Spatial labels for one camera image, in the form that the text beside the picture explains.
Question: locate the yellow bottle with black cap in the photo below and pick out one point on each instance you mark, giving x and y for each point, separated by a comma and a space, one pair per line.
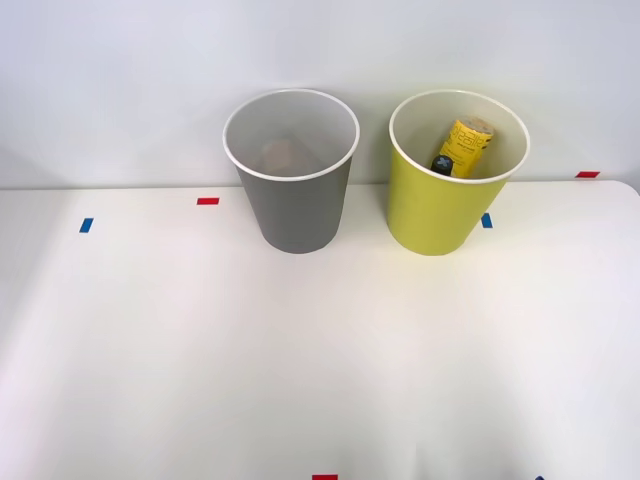
467, 145

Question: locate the yellow-green plastic waste bin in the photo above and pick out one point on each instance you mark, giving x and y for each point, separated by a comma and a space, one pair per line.
435, 215

